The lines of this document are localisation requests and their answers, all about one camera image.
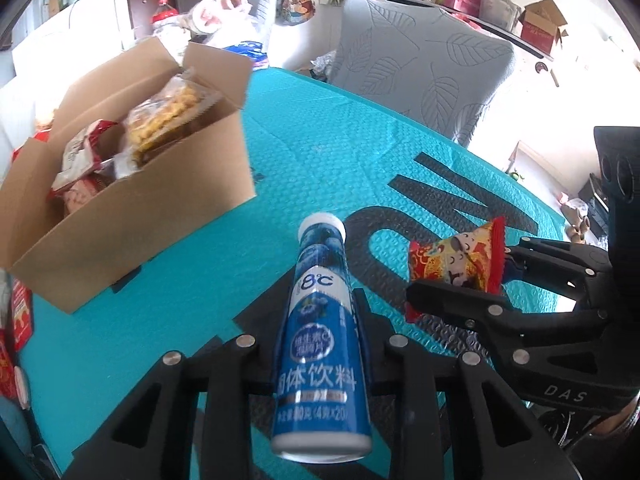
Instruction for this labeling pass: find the white plastic bag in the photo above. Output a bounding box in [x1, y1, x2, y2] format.
[205, 10, 273, 68]

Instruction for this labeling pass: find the blue tissue pack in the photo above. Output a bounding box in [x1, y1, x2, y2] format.
[222, 40, 268, 68]

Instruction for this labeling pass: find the black tv stand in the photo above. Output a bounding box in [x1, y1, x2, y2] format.
[577, 172, 611, 241]

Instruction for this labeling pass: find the white and red packet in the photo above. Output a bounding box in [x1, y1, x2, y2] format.
[50, 120, 126, 193]

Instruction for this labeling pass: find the red cartoon snack packet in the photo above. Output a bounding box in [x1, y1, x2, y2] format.
[407, 216, 508, 321]

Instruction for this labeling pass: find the person's right hand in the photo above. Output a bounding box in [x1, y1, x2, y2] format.
[595, 392, 640, 441]

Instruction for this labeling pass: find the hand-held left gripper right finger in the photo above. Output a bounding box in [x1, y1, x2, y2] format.
[352, 287, 573, 480]

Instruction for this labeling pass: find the grey storage bin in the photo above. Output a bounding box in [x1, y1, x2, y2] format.
[477, 0, 523, 28]

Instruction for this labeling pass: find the small red packet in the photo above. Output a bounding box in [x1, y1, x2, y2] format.
[10, 280, 33, 351]

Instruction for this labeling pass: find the white fridge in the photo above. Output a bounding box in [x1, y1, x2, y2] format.
[10, 0, 126, 91]

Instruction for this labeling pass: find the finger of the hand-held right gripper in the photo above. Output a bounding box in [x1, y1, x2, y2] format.
[405, 280, 608, 342]
[502, 237, 611, 301]

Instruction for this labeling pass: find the cardboard box with red side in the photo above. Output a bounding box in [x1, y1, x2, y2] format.
[519, 0, 570, 56]

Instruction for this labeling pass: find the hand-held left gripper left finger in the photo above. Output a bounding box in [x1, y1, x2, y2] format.
[62, 332, 281, 480]

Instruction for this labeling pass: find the printed cartoon tote bag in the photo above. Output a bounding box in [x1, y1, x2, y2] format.
[274, 0, 318, 27]

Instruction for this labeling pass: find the clear bag of yellow snacks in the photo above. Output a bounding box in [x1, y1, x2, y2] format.
[122, 67, 223, 166]

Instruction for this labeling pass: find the grey leaf-pattern chair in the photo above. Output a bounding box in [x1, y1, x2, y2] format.
[330, 0, 516, 148]

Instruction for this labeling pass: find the blue drink tablet tube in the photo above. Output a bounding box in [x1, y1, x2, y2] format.
[270, 212, 373, 463]

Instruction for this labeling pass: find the silver foil packet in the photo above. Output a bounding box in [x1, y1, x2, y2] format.
[112, 152, 141, 181]

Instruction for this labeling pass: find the red cola bottle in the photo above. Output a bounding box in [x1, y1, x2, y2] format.
[151, 0, 181, 41]

